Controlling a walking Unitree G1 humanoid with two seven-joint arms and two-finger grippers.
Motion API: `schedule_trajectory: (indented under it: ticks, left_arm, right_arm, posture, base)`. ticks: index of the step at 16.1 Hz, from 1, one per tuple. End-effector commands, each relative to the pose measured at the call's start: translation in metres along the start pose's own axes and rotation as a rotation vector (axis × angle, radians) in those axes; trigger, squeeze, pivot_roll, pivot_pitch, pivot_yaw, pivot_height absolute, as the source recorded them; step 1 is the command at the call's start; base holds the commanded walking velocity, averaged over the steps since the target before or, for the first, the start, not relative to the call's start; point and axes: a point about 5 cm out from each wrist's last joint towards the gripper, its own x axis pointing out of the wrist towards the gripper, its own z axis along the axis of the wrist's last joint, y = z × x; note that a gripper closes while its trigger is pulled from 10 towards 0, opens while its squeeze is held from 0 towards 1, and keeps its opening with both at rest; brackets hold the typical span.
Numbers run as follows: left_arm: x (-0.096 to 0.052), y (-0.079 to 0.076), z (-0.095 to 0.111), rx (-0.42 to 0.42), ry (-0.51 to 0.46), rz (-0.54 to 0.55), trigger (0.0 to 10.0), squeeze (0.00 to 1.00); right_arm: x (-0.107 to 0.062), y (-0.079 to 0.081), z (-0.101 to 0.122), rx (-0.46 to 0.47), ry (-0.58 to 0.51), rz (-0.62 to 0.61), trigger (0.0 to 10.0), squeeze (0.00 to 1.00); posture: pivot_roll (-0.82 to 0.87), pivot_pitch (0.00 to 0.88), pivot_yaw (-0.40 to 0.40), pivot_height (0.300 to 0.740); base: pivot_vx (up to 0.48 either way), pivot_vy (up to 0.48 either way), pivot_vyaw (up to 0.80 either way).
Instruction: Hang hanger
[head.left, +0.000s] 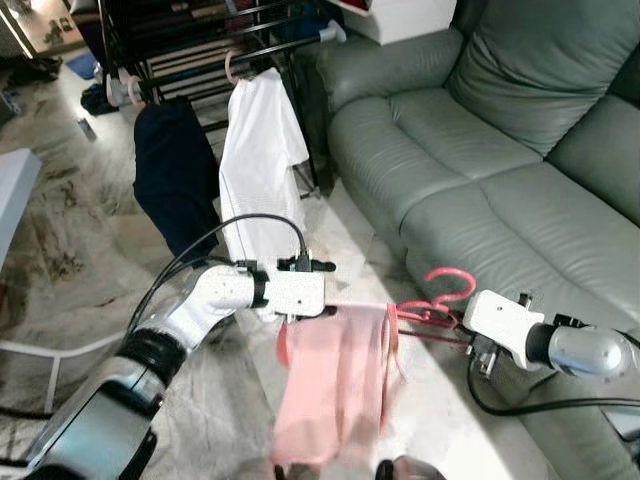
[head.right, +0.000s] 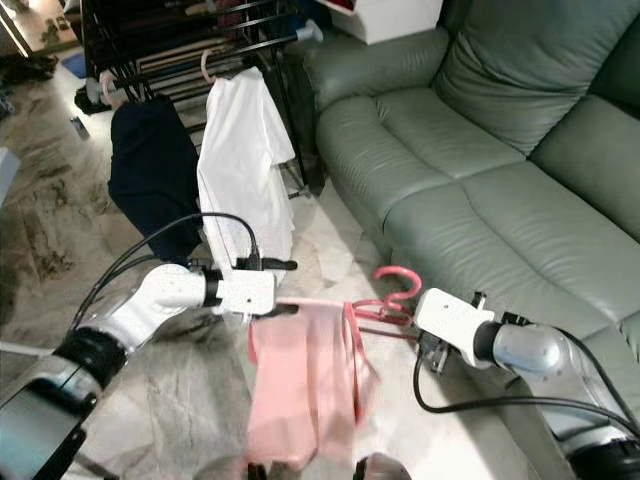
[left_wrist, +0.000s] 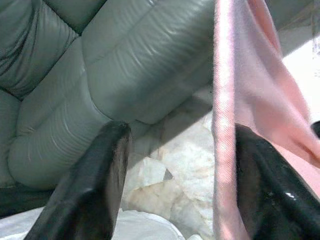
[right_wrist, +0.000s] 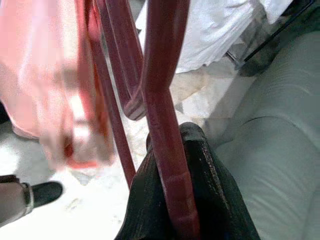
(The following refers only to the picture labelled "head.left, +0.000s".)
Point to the coral pink clothes hanger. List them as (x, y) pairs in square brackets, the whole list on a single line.
[(472, 285)]

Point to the light pink garment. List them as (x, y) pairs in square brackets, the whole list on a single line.
[(330, 390)]

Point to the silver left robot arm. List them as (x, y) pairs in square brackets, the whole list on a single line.
[(215, 292)]

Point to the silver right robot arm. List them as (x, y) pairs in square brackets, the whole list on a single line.
[(585, 350)]

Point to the pale pink clothes hanger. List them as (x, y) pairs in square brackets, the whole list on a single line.
[(229, 68), (128, 88)]

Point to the grey robot right leg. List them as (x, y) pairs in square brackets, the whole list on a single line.
[(410, 470)]

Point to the grey-green leather sofa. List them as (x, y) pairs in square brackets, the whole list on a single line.
[(500, 200)]

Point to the white shirt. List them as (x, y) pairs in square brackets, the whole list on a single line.
[(260, 150)]

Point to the navy blue garment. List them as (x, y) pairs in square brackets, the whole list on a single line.
[(175, 170)]

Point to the black metal drying rack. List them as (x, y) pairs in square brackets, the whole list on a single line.
[(315, 38)]

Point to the small grey remote control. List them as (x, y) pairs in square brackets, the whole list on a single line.
[(88, 130)]

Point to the white plastic storage box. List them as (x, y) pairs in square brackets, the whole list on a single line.
[(410, 20)]

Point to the black cloth heap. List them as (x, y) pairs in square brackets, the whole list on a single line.
[(97, 100)]

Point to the light blue folding table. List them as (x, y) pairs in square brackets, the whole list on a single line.
[(15, 200)]

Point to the blue floor mat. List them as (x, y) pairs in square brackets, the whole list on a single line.
[(85, 64)]

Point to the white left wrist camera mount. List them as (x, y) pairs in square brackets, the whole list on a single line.
[(295, 292)]

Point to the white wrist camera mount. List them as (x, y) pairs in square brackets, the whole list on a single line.
[(295, 292), (505, 320)]

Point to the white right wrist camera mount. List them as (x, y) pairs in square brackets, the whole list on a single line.
[(505, 320)]

